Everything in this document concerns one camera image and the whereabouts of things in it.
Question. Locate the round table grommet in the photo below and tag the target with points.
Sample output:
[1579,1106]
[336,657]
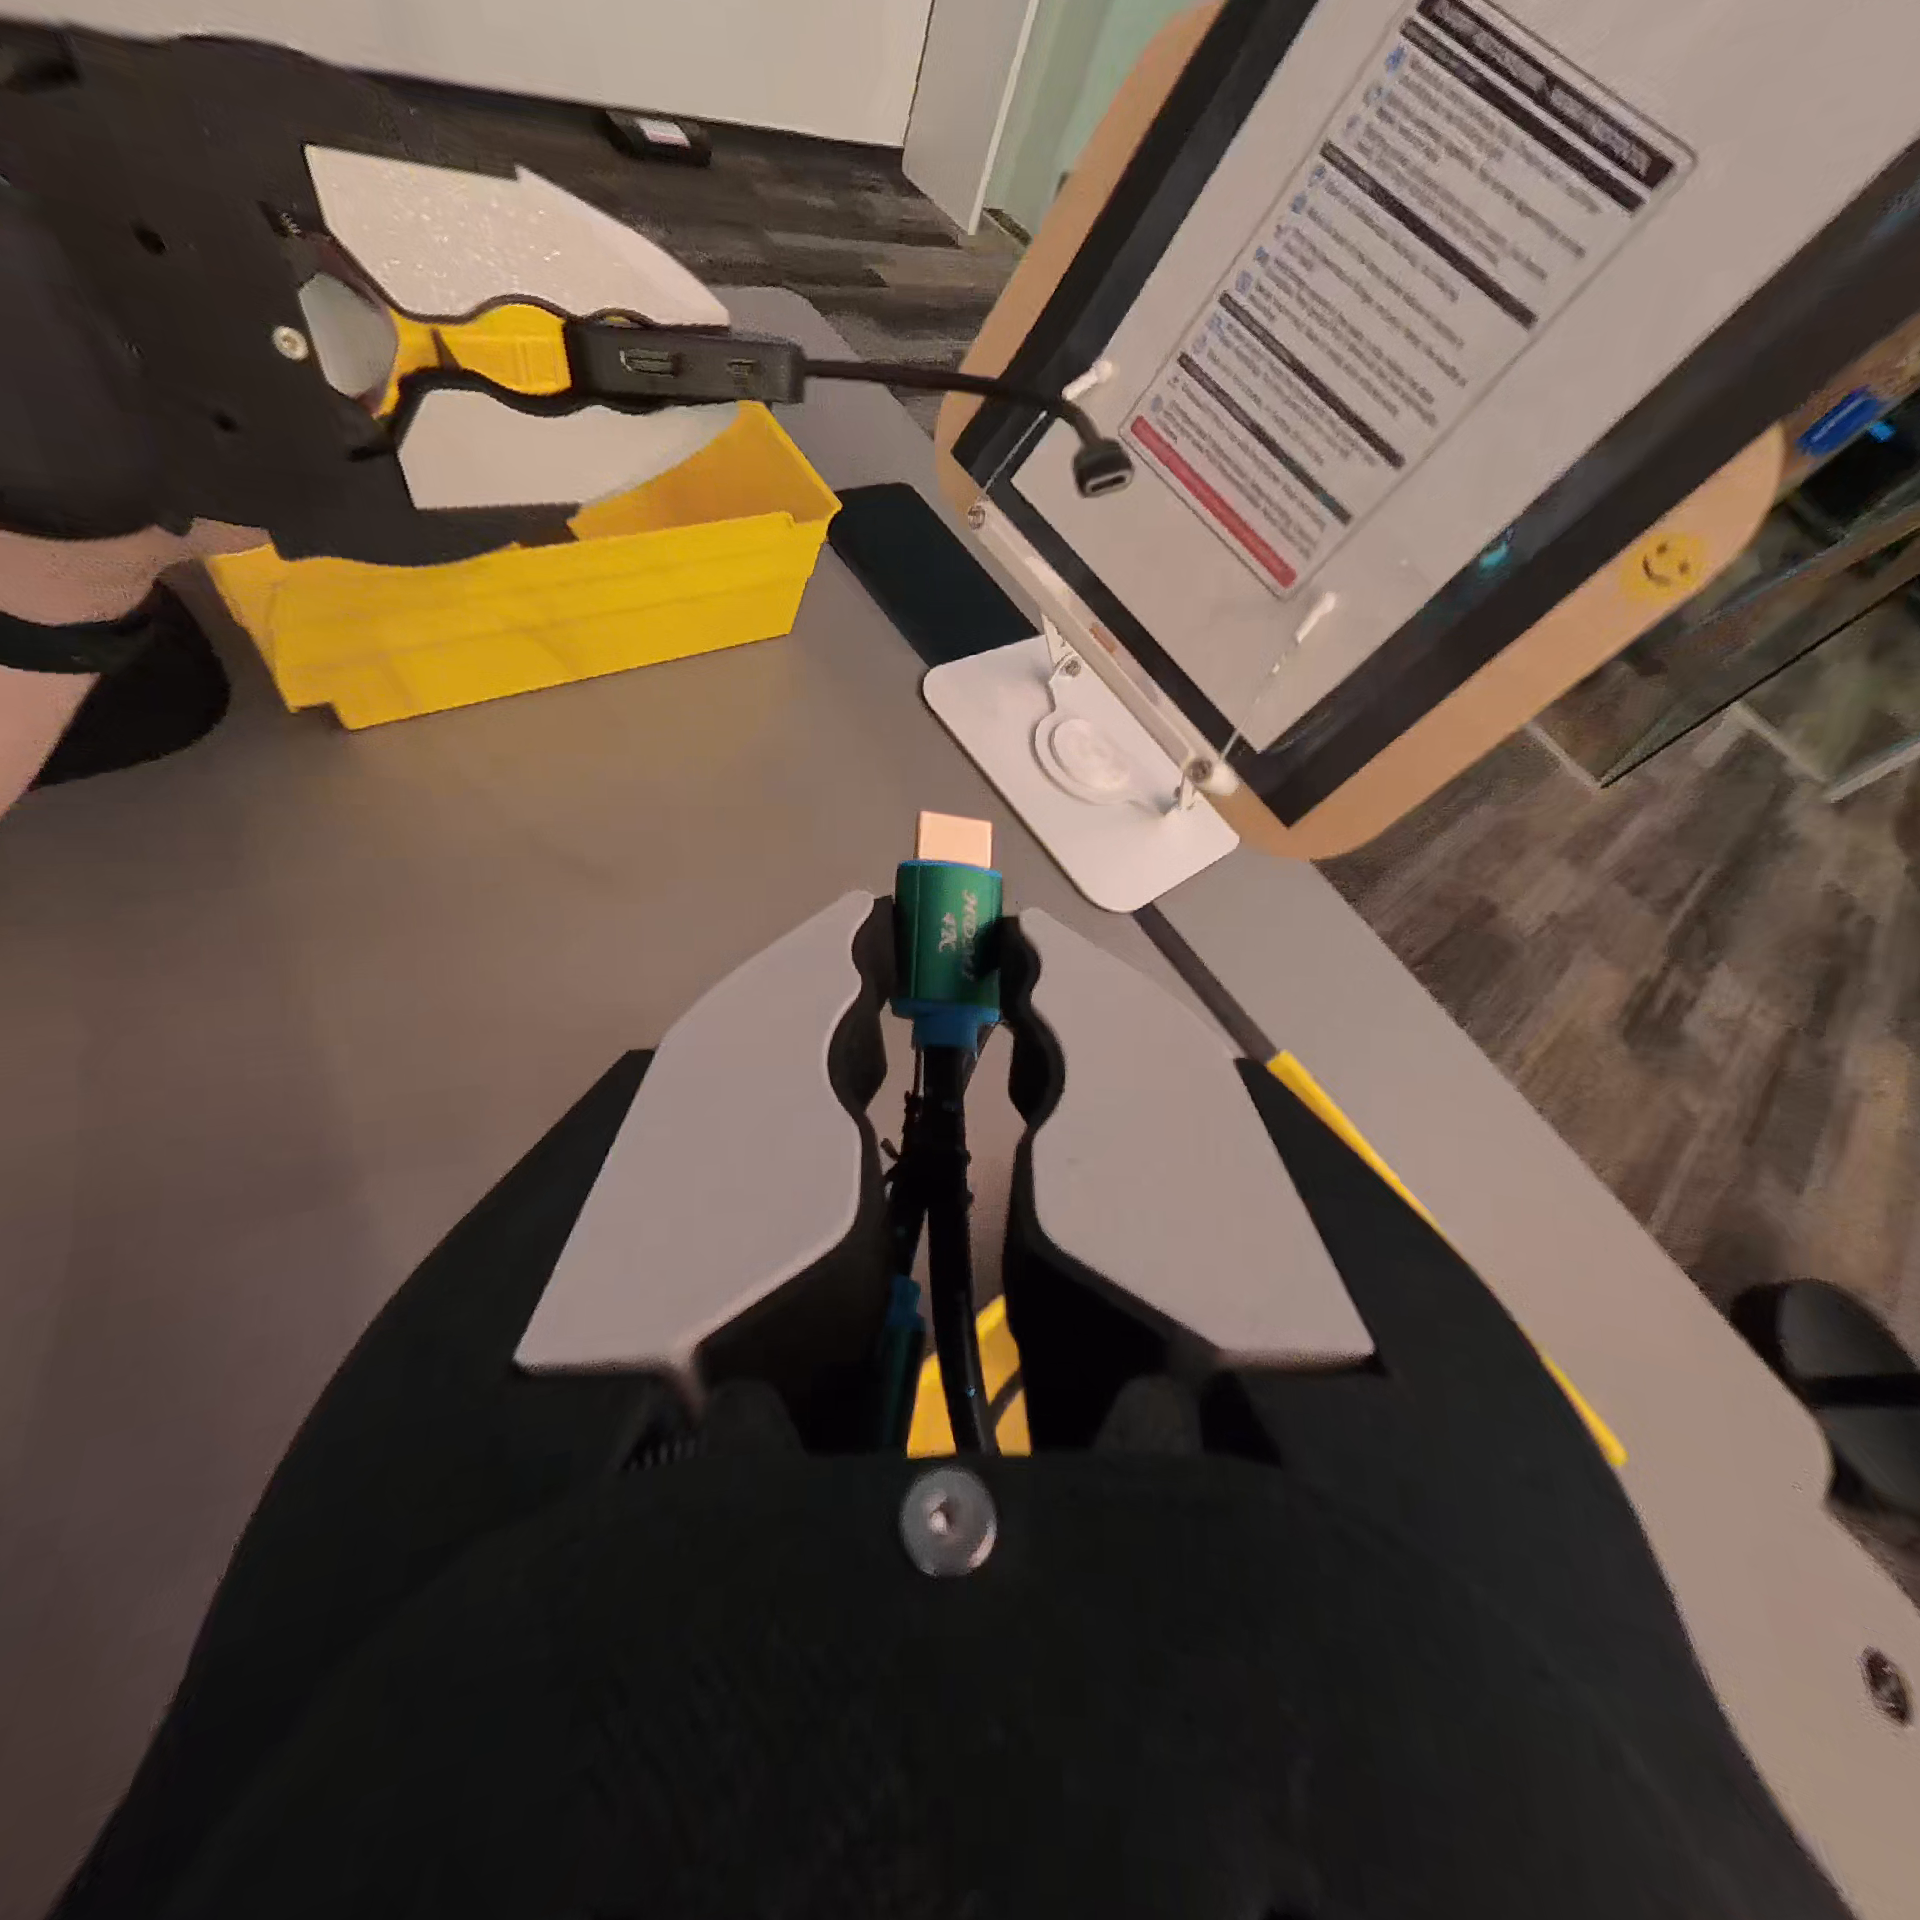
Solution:
[1887,1682]

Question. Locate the yellow smiley sticker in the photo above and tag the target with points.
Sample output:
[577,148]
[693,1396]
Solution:
[1670,562]

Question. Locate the yellow divided plastic bin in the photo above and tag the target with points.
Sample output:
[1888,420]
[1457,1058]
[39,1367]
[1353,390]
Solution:
[525,630]

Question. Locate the instruction sheet in clear sleeve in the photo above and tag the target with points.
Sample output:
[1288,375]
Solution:
[1723,301]

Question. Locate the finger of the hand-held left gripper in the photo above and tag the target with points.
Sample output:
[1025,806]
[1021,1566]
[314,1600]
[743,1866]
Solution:
[494,240]
[570,450]

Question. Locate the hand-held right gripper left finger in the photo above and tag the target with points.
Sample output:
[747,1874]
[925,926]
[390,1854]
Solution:
[704,1184]

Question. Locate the black backing sheet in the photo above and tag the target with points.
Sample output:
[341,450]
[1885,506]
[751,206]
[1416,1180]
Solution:
[1109,254]

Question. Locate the white stand base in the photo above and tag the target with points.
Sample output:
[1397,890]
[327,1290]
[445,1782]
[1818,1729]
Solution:
[1109,855]

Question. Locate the black USB-C adapter dongle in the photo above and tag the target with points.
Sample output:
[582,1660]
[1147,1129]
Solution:
[674,360]

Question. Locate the instruction sheet on stand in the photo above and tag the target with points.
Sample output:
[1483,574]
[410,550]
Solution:
[1499,751]

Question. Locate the black floor outlet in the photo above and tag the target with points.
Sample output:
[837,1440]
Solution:
[661,135]

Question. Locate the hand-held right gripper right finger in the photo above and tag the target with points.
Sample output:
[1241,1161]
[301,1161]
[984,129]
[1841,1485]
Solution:
[1184,1184]

